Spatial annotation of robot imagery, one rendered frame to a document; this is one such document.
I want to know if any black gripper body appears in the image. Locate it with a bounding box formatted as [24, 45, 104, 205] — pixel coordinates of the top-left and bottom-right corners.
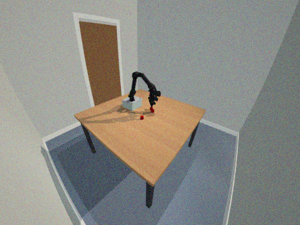
[148, 95, 156, 105]

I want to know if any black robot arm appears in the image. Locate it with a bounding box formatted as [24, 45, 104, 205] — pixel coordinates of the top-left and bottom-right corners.
[128, 71, 161, 102]

